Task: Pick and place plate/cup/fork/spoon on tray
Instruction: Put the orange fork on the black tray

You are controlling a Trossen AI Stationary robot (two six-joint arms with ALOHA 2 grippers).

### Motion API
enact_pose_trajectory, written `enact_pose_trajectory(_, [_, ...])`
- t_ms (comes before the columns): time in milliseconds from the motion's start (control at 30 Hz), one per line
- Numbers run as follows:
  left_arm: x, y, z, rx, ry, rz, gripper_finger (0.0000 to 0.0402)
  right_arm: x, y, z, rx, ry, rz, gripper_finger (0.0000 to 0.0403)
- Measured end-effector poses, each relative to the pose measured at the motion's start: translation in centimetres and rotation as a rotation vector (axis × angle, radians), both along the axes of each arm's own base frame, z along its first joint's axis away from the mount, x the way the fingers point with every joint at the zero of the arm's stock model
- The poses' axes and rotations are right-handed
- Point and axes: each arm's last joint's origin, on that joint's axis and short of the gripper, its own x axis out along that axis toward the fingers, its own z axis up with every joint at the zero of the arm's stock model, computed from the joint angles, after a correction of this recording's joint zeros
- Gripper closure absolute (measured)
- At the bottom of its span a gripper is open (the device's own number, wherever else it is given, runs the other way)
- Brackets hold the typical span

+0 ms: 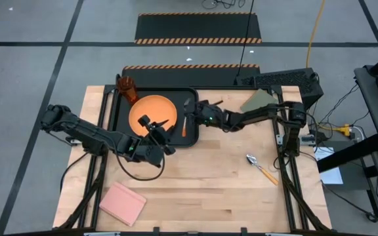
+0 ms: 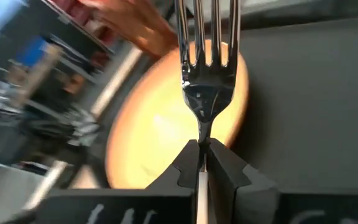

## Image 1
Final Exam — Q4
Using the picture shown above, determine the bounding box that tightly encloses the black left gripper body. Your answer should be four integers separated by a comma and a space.
138, 114, 177, 156

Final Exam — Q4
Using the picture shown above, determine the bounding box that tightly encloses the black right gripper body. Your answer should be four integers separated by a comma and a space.
192, 100, 225, 128

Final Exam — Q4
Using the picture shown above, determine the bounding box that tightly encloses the fork with orange handle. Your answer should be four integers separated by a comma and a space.
181, 98, 193, 138

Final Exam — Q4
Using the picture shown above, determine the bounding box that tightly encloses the orange round plate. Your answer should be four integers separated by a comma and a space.
128, 94, 178, 138

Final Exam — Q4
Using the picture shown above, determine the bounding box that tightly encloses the orange translucent cup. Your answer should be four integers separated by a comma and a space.
116, 75, 140, 106

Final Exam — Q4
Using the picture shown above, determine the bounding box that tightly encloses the black plastic tray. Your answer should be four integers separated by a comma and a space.
112, 87, 199, 148

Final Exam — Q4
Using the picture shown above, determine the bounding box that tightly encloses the narrow hazard striped floor mat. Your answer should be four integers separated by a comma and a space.
121, 64, 261, 88

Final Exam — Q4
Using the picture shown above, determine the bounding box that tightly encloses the green notebook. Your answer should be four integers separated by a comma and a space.
240, 88, 279, 114

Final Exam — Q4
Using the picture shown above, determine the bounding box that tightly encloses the pink notebook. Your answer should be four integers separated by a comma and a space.
98, 181, 147, 227

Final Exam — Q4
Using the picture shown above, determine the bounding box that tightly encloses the large hazard striped floor mat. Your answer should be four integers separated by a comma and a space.
133, 12, 263, 45

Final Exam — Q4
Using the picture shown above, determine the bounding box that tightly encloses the yellow power plug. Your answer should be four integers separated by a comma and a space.
337, 123, 352, 137

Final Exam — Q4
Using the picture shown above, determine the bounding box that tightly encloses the white paper sheet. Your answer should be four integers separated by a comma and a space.
312, 146, 344, 185

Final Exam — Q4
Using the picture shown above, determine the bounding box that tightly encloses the black aluminium table frame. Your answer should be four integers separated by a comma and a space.
52, 74, 333, 236

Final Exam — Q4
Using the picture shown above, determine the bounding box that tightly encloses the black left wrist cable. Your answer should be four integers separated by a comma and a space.
115, 153, 166, 182

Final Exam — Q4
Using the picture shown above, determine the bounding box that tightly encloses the spoon with wooden handle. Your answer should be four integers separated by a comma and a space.
245, 153, 279, 186

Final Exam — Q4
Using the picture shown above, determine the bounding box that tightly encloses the straight black floor cable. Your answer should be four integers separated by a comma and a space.
236, 0, 255, 78

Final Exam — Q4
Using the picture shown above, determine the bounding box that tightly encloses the curved black floor cable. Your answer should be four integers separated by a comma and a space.
59, 152, 91, 194

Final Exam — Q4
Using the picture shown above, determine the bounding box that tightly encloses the coiled black cable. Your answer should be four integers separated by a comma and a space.
201, 0, 245, 10

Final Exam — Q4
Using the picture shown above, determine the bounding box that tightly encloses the yellow floor cable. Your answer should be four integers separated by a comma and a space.
305, 0, 326, 68

